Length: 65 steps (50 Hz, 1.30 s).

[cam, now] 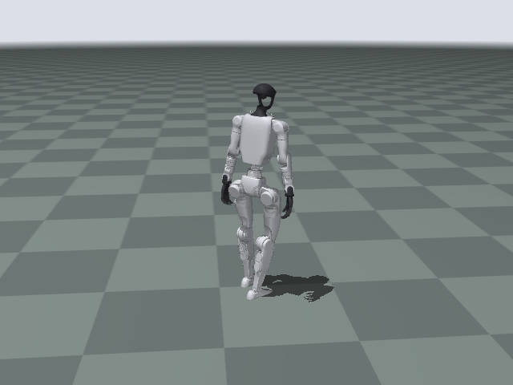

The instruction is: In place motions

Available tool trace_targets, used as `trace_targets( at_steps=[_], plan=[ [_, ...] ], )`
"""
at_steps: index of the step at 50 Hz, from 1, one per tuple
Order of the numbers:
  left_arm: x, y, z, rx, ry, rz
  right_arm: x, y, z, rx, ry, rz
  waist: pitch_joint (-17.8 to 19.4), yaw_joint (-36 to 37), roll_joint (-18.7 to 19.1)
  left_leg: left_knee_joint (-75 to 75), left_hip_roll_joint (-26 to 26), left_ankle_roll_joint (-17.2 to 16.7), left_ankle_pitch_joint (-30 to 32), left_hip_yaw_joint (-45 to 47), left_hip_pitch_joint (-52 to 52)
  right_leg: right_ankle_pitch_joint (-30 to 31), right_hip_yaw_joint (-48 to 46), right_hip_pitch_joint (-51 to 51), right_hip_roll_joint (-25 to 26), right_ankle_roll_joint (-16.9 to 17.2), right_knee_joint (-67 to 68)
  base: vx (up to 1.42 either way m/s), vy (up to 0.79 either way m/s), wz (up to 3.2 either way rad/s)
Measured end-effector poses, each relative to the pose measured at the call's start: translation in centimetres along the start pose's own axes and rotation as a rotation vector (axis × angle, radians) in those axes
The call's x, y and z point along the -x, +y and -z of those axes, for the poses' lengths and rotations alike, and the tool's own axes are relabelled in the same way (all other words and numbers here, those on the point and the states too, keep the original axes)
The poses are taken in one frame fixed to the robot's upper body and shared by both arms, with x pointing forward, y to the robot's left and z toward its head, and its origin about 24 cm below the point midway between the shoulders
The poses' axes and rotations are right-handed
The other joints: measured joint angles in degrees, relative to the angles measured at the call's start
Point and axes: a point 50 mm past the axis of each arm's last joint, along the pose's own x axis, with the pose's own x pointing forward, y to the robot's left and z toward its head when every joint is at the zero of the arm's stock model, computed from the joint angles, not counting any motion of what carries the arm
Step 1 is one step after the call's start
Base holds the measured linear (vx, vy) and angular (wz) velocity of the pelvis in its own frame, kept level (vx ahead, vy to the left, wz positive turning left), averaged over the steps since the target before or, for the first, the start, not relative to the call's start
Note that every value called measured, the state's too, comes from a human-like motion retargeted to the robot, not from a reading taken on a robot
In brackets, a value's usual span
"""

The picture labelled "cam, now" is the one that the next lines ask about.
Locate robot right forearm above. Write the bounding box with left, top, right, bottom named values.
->
left=281, top=153, right=295, bottom=194

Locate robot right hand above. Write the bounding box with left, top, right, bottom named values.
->
left=281, top=186, right=294, bottom=219

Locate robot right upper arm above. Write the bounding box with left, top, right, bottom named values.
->
left=272, top=120, right=289, bottom=164

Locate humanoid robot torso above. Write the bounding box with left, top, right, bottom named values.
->
left=240, top=110, right=277, bottom=197

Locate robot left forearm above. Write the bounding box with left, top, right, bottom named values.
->
left=222, top=145, right=236, bottom=181

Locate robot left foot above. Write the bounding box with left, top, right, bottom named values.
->
left=240, top=273, right=255, bottom=287

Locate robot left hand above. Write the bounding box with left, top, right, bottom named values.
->
left=221, top=175, right=233, bottom=205

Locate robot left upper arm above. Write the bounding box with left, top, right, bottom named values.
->
left=228, top=115, right=244, bottom=156

